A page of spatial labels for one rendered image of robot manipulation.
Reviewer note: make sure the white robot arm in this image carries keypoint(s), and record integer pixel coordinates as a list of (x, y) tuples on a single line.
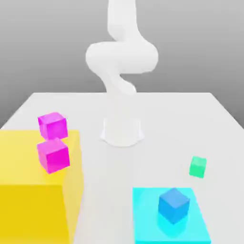
[(122, 57)]

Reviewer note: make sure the small magenta cube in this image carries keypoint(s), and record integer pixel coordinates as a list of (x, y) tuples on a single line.
[(54, 124), (54, 155)]

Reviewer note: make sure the small green cube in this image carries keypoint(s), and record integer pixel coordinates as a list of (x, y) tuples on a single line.
[(197, 167)]

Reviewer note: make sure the small blue cube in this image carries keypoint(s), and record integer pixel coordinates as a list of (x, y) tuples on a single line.
[(173, 206)]

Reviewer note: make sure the large cyan box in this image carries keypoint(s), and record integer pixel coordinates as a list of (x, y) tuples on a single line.
[(148, 219)]

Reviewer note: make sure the large yellow box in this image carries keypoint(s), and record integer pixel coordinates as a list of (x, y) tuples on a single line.
[(28, 200)]

